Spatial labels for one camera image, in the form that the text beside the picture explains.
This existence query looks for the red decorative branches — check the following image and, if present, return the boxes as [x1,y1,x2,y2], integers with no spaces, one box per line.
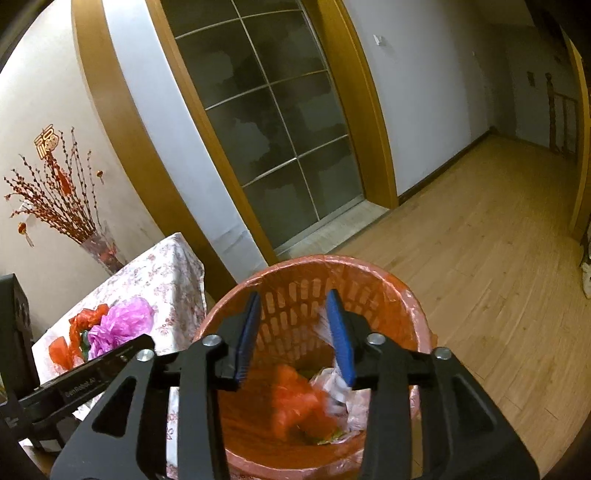
[4,127,105,243]

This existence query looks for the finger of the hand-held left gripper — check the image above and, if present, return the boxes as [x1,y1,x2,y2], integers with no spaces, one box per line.
[88,335,156,393]

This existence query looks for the clear plastic bag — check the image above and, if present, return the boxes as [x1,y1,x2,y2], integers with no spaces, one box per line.
[308,367,370,432]

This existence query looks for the red tasselled wall ornament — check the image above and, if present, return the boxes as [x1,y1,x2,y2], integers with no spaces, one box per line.
[33,122,75,197]

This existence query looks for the wooden door frame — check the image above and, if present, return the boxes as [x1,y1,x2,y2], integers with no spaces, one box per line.
[145,0,400,271]

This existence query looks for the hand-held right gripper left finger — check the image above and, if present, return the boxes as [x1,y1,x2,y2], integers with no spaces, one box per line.
[51,291,262,480]

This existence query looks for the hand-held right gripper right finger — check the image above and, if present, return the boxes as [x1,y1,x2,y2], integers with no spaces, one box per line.
[325,288,541,480]

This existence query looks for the floral tablecloth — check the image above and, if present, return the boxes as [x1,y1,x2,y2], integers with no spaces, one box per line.
[30,233,206,467]

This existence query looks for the purple plastic bag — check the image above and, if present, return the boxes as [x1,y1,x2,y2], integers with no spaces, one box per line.
[87,296,154,358]

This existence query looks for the orange plastic waste basket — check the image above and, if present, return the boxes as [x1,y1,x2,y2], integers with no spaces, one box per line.
[191,255,432,480]

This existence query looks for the glass vase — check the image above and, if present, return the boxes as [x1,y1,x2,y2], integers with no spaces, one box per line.
[81,222,126,278]

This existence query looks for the sliding glass door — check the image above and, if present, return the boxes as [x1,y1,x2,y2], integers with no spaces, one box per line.
[159,0,365,252]

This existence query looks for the orange plastic bag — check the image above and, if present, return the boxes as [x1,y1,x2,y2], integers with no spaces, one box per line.
[48,308,109,370]
[271,364,334,440]

